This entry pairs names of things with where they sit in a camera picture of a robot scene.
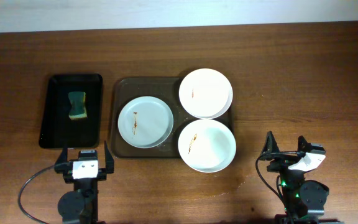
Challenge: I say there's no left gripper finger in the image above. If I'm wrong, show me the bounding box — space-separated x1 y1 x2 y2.
104 141 114 170
55 145 68 166

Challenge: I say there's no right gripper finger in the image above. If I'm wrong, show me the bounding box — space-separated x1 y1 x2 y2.
260 131 280 156
298 136 310 152

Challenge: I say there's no green yellow sponge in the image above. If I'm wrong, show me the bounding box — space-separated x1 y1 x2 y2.
68 91 88 120

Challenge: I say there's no light blue plate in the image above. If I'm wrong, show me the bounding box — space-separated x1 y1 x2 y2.
117 96 174 149

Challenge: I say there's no white plate bottom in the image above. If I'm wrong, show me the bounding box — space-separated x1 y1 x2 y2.
178 119 237 173

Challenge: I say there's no white plate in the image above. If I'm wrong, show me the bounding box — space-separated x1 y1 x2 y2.
178 68 233 119
178 119 237 173

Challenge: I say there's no white plate top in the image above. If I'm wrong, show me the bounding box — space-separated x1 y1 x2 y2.
178 68 233 119

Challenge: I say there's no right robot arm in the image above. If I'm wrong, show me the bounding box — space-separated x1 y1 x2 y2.
255 131 340 224

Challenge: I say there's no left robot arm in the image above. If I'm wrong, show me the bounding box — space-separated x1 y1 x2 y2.
54 144 114 224

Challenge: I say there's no black small tray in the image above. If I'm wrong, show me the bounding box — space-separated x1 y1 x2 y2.
39 73 103 149

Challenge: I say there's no brown serving tray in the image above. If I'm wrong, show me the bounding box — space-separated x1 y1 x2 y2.
110 77 234 159

